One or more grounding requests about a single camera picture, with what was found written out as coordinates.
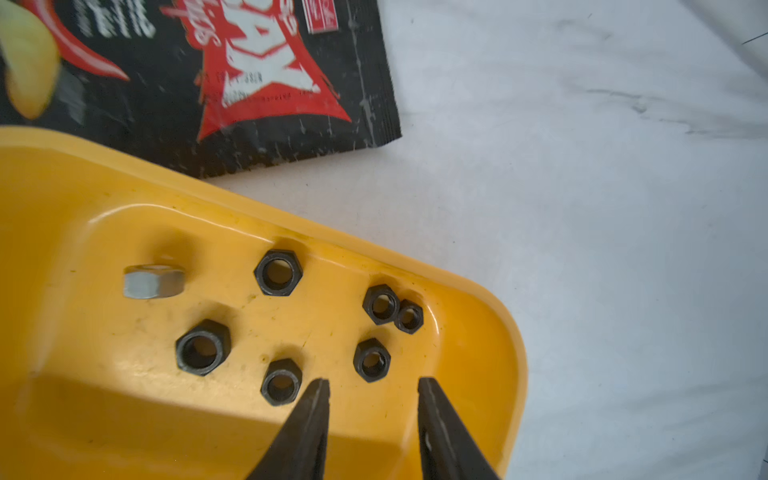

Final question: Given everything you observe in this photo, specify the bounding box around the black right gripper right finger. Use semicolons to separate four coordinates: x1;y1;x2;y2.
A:
417;377;499;480

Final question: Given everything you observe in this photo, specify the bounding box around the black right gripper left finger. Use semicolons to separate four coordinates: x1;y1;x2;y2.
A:
247;378;330;480

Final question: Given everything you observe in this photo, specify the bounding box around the yellow plastic storage box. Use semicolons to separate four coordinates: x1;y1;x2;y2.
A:
1;127;528;479

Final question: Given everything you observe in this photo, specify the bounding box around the silver cap nut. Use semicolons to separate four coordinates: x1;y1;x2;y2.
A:
123;264;185;300

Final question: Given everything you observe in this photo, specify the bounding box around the black red snack bag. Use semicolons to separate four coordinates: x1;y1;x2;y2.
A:
1;0;401;178

